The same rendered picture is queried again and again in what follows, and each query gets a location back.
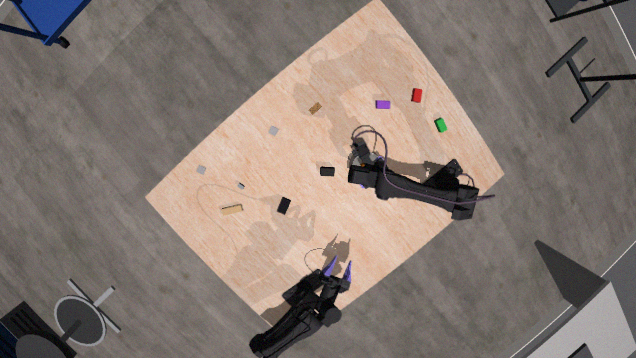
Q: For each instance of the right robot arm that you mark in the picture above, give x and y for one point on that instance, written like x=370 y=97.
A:
x=434 y=191

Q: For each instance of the purple block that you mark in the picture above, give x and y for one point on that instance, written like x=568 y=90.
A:
x=382 y=104

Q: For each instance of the green block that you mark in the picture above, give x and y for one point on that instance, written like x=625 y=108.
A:
x=440 y=124

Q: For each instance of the red block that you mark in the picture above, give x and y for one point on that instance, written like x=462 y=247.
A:
x=416 y=95

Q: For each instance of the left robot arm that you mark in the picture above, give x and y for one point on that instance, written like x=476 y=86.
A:
x=328 y=314

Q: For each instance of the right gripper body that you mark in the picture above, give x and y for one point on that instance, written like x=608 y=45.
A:
x=364 y=154

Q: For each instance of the white round saucer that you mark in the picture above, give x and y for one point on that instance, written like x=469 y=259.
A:
x=357 y=161

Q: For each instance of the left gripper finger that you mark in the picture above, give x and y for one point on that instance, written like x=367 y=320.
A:
x=349 y=272
x=328 y=269

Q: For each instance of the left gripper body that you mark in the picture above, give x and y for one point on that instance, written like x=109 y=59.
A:
x=326 y=291

